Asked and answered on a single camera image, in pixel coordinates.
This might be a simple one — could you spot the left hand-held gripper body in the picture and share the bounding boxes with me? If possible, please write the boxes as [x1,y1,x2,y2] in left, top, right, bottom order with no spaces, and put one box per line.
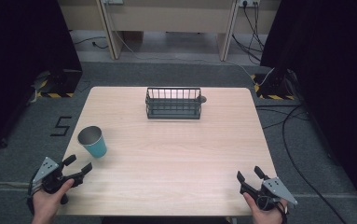
[26,156,76,206]

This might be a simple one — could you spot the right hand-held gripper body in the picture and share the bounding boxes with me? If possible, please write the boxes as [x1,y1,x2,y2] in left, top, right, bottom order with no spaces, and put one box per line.
[244,176,299,213]

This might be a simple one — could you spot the person's right hand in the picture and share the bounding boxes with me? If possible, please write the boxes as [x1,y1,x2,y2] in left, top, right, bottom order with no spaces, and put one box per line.
[242,191,290,224]

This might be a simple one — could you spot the person's left hand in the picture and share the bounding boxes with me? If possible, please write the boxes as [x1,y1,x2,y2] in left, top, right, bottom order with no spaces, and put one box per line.
[31,178,76,224]

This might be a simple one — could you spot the teal cup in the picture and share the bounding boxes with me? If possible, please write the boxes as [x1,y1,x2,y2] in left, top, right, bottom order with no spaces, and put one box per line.
[76,125,108,159]

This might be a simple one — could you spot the black stand base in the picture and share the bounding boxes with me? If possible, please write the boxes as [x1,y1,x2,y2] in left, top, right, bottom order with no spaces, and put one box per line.
[41,68,83,95]
[254,68,295,98]

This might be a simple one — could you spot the black curtain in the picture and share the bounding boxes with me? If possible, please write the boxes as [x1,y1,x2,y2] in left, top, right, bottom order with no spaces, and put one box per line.
[0,0,83,157]
[259,0,357,216]

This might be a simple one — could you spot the long black floor cable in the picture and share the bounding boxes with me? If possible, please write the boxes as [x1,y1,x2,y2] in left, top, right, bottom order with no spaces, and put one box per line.
[281,105,348,224]

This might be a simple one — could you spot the thin black floor cables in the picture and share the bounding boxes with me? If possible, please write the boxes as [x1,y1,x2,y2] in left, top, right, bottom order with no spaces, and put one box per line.
[254,104,310,130]

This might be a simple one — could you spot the dark wire basket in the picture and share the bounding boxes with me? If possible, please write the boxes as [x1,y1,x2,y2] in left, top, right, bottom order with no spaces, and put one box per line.
[144,86,203,120]

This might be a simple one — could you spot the short black cable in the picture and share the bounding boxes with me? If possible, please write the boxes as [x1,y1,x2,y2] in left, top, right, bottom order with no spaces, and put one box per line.
[73,35,109,50]

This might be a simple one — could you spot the bundle of black cables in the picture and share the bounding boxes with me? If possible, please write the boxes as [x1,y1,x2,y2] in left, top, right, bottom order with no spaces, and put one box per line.
[231,3,266,64]

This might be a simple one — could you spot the white wall socket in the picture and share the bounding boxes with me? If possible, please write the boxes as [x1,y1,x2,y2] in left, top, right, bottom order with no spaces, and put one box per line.
[239,0,261,8]

